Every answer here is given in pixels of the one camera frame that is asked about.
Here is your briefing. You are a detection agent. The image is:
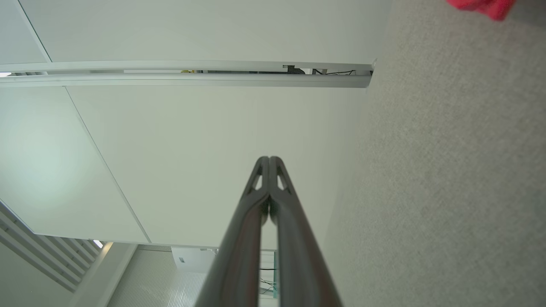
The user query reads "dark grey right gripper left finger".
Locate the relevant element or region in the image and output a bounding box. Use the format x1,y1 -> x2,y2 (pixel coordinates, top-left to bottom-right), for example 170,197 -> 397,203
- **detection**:
194,156 -> 270,307

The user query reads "white box device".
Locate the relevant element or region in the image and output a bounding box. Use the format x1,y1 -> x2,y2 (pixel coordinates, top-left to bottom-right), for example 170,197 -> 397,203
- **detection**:
171,246 -> 219,273

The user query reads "red basketball shorts white stripe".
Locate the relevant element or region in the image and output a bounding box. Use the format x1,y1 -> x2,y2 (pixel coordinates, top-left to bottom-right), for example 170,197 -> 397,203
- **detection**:
446,0 -> 517,21

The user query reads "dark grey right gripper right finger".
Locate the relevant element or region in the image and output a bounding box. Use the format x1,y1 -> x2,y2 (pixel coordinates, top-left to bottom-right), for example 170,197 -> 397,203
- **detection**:
270,156 -> 344,307

